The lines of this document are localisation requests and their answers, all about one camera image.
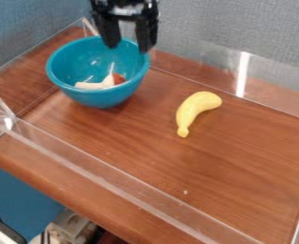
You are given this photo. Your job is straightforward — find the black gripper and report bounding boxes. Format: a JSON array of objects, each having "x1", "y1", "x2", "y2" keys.
[{"x1": 90, "y1": 0, "x2": 158, "y2": 53}]

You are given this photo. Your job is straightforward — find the blue plastic bowl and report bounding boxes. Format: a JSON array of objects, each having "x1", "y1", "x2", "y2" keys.
[{"x1": 45, "y1": 35, "x2": 149, "y2": 109}]

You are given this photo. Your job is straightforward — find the yellow toy banana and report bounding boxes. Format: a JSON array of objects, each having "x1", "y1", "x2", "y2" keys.
[{"x1": 176, "y1": 91, "x2": 222, "y2": 137}]

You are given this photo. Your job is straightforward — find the white object under table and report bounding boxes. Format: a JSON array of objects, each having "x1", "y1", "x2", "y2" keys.
[{"x1": 28, "y1": 209, "x2": 97, "y2": 244}]

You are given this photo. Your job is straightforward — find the white and brown toy mushroom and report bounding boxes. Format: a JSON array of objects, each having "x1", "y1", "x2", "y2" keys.
[{"x1": 74, "y1": 73, "x2": 125, "y2": 91}]

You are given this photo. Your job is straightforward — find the clear acrylic barrier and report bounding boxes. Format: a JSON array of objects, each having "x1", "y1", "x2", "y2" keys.
[{"x1": 0, "y1": 20, "x2": 299, "y2": 244}]

